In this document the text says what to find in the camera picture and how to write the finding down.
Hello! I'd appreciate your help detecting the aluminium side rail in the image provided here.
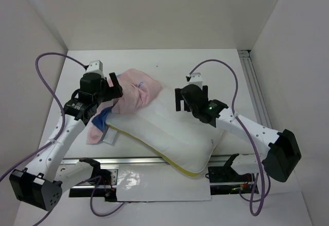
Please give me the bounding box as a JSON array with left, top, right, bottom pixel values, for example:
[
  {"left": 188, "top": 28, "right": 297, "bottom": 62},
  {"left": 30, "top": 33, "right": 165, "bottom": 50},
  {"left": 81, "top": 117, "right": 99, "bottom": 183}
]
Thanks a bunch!
[{"left": 237, "top": 50, "right": 272, "bottom": 128}]

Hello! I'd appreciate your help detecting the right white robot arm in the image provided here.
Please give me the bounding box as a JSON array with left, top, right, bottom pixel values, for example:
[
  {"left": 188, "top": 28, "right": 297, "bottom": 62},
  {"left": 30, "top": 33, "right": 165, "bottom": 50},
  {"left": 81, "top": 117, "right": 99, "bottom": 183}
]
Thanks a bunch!
[{"left": 175, "top": 84, "right": 301, "bottom": 182}]

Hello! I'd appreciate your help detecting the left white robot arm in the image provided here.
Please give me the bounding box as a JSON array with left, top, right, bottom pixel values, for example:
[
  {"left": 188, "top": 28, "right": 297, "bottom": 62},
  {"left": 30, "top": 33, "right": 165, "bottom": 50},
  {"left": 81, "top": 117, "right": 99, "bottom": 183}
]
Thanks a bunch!
[{"left": 9, "top": 72, "right": 123, "bottom": 212}]

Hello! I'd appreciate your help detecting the white pillow yellow trim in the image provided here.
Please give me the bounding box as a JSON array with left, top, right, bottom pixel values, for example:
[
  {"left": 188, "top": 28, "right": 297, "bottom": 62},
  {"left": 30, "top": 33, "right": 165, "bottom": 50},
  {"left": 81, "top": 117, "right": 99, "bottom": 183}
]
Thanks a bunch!
[{"left": 106, "top": 87, "right": 224, "bottom": 177}]

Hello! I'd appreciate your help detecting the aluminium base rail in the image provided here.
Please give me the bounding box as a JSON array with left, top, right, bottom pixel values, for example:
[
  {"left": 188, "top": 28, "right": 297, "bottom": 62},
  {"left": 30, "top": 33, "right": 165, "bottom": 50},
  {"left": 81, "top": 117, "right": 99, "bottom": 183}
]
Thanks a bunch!
[{"left": 59, "top": 154, "right": 258, "bottom": 196}]

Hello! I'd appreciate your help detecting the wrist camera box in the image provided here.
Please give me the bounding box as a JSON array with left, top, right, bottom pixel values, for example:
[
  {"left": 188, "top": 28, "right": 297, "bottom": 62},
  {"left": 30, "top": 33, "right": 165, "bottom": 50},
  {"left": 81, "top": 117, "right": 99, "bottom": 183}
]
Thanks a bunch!
[
  {"left": 86, "top": 60, "right": 104, "bottom": 77},
  {"left": 186, "top": 72, "right": 203, "bottom": 88}
]

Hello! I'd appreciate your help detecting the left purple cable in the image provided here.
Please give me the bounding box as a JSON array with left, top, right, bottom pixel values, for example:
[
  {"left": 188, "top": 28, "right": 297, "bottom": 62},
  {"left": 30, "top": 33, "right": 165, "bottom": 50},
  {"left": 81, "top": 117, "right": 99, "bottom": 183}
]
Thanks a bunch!
[{"left": 0, "top": 52, "right": 90, "bottom": 183}]

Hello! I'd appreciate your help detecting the pink blue printed pillowcase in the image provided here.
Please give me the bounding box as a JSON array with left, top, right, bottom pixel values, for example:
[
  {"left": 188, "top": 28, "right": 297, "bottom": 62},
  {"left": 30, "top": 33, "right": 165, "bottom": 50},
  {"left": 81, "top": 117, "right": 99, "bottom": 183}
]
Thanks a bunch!
[{"left": 86, "top": 69, "right": 162, "bottom": 145}]

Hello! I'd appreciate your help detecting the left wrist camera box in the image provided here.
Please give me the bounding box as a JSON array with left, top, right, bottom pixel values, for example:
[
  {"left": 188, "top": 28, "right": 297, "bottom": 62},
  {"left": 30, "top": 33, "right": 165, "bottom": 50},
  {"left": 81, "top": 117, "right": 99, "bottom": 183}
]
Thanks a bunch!
[{"left": 86, "top": 60, "right": 104, "bottom": 77}]

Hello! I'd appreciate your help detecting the white cover sheet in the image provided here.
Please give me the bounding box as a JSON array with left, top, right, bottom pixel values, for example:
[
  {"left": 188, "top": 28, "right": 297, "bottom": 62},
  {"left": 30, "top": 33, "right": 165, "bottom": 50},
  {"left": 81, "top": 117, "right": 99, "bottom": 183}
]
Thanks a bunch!
[{"left": 116, "top": 164, "right": 211, "bottom": 202}]

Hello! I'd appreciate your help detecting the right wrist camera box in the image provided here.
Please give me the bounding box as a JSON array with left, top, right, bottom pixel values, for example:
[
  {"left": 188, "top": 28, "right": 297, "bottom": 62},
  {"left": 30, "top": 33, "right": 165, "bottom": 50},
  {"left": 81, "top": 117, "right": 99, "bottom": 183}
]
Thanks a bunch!
[{"left": 186, "top": 72, "right": 203, "bottom": 88}]

